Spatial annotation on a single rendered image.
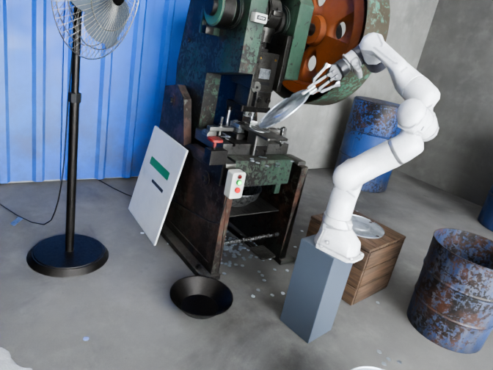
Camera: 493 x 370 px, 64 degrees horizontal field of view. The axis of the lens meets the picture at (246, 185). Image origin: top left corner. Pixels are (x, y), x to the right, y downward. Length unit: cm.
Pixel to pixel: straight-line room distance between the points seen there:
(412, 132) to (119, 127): 219
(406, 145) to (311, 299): 77
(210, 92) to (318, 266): 113
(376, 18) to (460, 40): 316
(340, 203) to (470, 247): 101
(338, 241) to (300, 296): 34
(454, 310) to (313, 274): 73
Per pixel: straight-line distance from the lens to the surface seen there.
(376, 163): 158
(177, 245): 235
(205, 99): 225
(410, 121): 156
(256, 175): 207
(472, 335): 227
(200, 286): 204
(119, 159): 321
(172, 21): 312
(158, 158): 248
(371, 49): 179
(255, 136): 206
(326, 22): 237
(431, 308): 221
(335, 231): 169
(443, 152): 517
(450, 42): 530
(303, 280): 181
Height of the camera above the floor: 122
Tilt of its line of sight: 20 degrees down
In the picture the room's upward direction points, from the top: 11 degrees clockwise
